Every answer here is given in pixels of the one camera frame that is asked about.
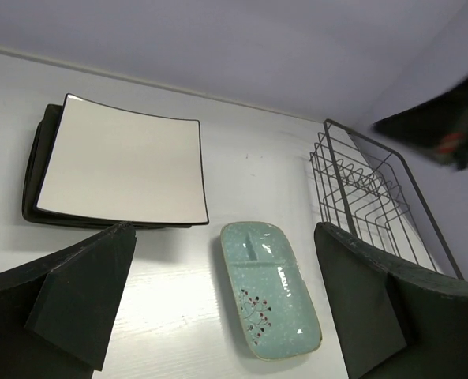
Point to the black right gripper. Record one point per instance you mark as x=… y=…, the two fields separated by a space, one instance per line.
x=439 y=125

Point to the teal green square plate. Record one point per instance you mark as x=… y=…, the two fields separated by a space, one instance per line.
x=30 y=185

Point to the white round plate black rim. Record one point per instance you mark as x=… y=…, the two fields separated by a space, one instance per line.
x=123 y=166

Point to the light blue patterned plate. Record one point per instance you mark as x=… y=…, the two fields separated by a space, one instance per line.
x=277 y=314

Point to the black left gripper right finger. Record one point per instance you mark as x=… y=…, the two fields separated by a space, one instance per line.
x=393 y=318

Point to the grey wire dish rack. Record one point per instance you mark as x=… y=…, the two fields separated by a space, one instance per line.
x=368 y=190

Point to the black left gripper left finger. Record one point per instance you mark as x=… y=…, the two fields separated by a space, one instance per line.
x=57 y=312

